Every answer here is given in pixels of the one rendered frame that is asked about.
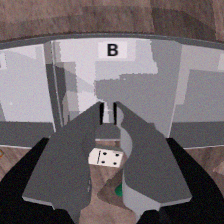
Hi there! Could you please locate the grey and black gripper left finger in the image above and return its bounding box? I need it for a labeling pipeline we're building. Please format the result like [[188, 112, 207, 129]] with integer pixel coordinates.
[[0, 101, 104, 224]]

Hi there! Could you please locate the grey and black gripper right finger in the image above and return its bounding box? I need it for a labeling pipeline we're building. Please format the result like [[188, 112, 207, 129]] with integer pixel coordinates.
[[113, 101, 224, 224]]

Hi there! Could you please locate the white domino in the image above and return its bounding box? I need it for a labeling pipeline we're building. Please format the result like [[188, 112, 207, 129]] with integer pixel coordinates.
[[89, 144, 123, 167]]

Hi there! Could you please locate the green battery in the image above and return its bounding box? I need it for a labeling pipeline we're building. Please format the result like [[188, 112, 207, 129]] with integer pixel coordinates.
[[115, 183, 123, 197]]

